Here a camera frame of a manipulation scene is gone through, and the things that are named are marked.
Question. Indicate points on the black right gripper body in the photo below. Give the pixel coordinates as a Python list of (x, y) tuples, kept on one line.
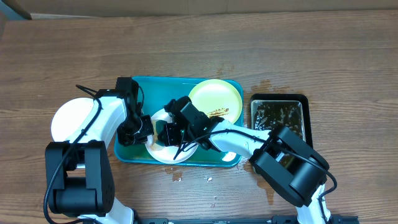
[(183, 135)]

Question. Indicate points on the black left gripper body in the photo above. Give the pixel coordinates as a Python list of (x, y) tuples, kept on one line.
[(135, 130)]

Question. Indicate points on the green rimmed plate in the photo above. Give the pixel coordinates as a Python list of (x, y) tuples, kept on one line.
[(217, 98)]

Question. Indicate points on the white plate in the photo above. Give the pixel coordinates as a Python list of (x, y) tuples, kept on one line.
[(69, 117), (160, 152)]

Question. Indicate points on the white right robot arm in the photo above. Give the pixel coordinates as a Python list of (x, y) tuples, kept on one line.
[(227, 137)]

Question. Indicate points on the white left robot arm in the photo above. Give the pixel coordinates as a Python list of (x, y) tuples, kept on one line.
[(108, 112)]

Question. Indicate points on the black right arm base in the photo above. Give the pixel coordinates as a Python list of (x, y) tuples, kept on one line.
[(290, 166)]

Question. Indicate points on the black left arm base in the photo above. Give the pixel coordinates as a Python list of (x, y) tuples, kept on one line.
[(84, 184)]

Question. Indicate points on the teal serving tray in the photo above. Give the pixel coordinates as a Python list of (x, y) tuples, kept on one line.
[(158, 92)]

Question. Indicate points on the black water tray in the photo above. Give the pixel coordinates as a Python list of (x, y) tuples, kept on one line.
[(291, 110)]

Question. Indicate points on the black front rail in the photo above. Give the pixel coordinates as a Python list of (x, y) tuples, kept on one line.
[(277, 219)]

